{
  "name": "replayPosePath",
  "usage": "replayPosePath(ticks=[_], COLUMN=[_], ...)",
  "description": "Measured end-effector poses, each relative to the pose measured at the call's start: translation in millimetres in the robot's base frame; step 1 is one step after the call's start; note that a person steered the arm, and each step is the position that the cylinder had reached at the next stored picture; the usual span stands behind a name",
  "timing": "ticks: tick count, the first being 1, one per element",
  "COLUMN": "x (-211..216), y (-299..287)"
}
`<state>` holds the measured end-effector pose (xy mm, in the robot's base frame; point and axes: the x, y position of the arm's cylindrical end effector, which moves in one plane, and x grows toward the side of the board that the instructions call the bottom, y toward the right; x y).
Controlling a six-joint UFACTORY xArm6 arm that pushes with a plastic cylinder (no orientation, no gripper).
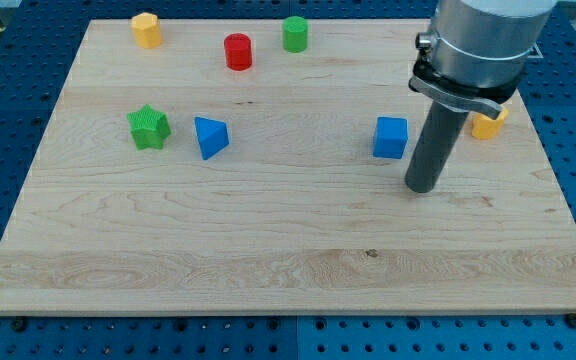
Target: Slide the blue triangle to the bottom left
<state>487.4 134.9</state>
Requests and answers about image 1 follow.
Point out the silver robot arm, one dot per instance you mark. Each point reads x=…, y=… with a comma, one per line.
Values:
x=471, y=56

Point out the blue triangle block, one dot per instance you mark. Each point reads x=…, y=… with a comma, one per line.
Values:
x=212, y=136

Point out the light wooden board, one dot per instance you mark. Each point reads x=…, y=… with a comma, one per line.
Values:
x=295, y=216

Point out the blue cube block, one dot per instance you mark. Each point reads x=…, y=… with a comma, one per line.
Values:
x=390, y=137

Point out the red cylinder block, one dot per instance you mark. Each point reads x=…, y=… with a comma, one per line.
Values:
x=238, y=51

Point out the green star block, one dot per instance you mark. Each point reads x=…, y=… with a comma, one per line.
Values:
x=149, y=127

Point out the green cylinder block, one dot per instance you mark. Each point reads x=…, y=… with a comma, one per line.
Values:
x=295, y=34

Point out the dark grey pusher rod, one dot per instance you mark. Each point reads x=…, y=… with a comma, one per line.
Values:
x=440, y=132

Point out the yellow block behind rod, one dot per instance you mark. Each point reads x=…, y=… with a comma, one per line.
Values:
x=485, y=128

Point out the yellow hexagon block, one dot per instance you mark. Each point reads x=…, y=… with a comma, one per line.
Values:
x=146, y=30

